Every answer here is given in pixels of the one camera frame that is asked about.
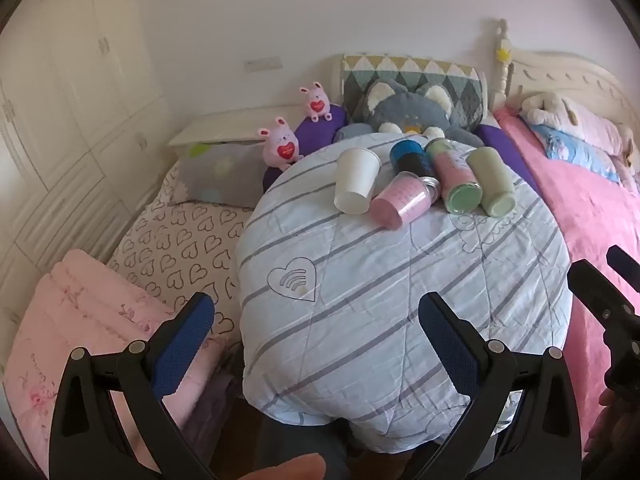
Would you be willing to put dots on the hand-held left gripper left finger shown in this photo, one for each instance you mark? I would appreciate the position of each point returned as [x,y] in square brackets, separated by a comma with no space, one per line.
[182,347]

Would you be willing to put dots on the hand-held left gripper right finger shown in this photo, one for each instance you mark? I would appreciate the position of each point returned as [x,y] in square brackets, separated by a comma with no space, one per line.
[450,347]

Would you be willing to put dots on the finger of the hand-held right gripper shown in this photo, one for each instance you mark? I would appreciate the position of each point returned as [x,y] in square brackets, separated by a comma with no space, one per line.
[597,295]
[625,266]

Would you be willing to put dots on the white cup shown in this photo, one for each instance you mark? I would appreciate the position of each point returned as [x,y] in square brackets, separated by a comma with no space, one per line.
[356,180]

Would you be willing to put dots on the pink cup with green rim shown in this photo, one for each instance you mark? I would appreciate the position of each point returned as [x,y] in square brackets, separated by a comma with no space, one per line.
[456,180]

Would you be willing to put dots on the blue and black cup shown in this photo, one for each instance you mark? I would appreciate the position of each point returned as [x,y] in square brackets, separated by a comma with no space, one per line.
[407,156]

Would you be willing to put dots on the small pale green cup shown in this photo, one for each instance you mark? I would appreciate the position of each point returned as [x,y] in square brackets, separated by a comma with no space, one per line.
[439,146]

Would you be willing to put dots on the person's right hand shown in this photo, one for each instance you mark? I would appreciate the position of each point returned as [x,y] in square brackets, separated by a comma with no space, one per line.
[612,430]

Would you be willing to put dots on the person's left hand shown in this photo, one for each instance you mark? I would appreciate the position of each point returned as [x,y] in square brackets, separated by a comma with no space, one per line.
[287,467]

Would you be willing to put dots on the grey purple cloth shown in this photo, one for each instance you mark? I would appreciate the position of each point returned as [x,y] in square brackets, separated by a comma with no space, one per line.
[212,410]

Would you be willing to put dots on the pink bedspread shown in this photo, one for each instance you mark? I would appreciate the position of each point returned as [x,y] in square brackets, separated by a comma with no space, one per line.
[575,210]

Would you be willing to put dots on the striped light blue blanket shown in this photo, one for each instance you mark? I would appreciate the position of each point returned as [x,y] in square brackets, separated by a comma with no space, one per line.
[380,320]

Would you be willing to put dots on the folded pink quilt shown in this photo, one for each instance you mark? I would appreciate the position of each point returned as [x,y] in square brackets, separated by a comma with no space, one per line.
[95,320]

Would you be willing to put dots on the heart print bed sheet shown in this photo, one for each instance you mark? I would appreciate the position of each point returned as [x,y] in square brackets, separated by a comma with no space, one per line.
[185,250]

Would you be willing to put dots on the blue printed pillow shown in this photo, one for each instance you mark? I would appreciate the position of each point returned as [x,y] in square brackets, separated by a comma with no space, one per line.
[575,152]

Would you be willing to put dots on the pink pillow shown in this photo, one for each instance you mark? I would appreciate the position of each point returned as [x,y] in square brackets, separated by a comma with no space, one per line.
[597,127]

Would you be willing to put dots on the dark grey cloth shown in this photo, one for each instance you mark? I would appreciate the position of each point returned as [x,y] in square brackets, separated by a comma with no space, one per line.
[305,440]

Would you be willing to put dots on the white plush toy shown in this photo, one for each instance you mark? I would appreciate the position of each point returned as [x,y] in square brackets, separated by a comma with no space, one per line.
[547,107]

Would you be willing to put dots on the grey polka dot pillow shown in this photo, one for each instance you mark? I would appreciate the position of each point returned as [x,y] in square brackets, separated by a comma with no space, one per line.
[220,172]

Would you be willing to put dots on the white bed headboard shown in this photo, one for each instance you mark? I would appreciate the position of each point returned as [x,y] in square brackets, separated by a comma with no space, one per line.
[560,77]

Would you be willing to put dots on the pink bunny plush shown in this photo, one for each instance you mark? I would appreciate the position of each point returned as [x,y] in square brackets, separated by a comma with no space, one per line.
[282,146]
[317,102]

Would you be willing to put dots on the diamond patterned pillow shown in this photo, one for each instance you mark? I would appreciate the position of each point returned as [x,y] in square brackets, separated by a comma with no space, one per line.
[470,87]

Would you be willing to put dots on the grey cat plush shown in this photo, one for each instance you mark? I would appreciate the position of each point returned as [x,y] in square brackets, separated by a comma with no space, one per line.
[407,110]

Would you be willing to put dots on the white wardrobe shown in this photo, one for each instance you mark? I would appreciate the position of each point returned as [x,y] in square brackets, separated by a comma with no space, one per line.
[65,125]

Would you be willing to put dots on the purple bolster pillow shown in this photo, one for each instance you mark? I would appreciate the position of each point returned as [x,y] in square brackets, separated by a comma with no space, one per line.
[315,127]

